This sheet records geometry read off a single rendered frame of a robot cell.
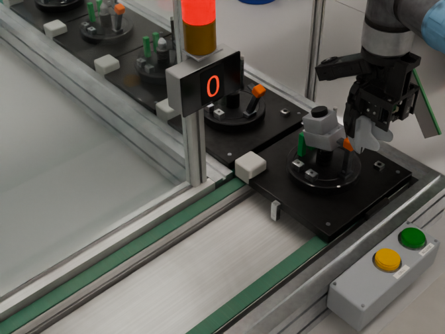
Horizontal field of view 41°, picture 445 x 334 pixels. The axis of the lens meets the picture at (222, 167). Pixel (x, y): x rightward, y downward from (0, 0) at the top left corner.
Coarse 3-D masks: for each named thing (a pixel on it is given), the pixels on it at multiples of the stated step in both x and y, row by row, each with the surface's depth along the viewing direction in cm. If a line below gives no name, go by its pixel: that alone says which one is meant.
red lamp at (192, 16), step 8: (184, 0) 85; (192, 0) 84; (200, 0) 84; (208, 0) 85; (184, 8) 86; (192, 8) 85; (200, 8) 85; (208, 8) 86; (184, 16) 87; (192, 16) 86; (200, 16) 86; (208, 16) 86; (192, 24) 87; (200, 24) 87
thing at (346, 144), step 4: (336, 140) 106; (340, 140) 106; (344, 140) 104; (348, 140) 103; (340, 144) 105; (344, 144) 104; (348, 144) 103; (348, 148) 104; (352, 148) 103; (344, 152) 106; (348, 152) 105; (352, 152) 105; (344, 156) 106; (348, 156) 105; (352, 156) 106; (344, 160) 107; (348, 160) 106; (344, 164) 107; (348, 164) 107; (344, 168) 108; (348, 168) 107; (344, 172) 108; (348, 172) 108
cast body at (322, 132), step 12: (324, 108) 106; (312, 120) 106; (324, 120) 105; (336, 120) 107; (312, 132) 107; (324, 132) 106; (336, 132) 106; (312, 144) 109; (324, 144) 106; (336, 144) 106
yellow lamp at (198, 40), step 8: (184, 24) 88; (208, 24) 87; (184, 32) 89; (192, 32) 88; (200, 32) 88; (208, 32) 88; (184, 40) 90; (192, 40) 89; (200, 40) 88; (208, 40) 89; (216, 40) 91; (192, 48) 90; (200, 48) 89; (208, 48) 90
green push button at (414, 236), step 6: (408, 228) 102; (414, 228) 102; (402, 234) 101; (408, 234) 101; (414, 234) 101; (420, 234) 101; (402, 240) 101; (408, 240) 100; (414, 240) 100; (420, 240) 100; (408, 246) 100; (414, 246) 99; (420, 246) 100
